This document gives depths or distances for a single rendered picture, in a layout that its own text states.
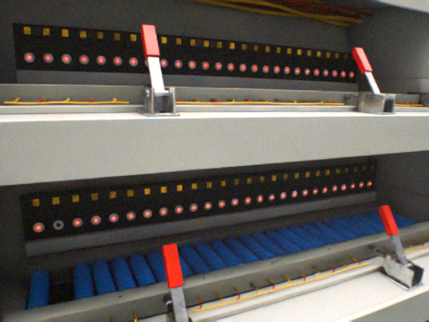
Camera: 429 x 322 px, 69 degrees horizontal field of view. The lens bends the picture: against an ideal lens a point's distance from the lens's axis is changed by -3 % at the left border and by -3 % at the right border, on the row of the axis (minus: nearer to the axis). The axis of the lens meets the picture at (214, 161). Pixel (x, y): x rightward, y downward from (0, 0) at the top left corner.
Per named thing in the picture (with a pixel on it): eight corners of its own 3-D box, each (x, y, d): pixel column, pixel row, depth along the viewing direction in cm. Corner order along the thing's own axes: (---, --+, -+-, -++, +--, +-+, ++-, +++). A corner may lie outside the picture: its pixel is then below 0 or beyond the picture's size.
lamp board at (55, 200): (375, 191, 57) (379, 162, 55) (25, 242, 35) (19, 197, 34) (371, 190, 57) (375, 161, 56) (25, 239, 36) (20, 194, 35)
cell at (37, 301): (50, 283, 34) (49, 322, 28) (31, 286, 33) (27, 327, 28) (48, 268, 34) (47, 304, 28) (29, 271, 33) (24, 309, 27)
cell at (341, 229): (329, 229, 50) (363, 247, 44) (320, 230, 49) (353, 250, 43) (331, 218, 49) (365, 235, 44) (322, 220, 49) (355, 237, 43)
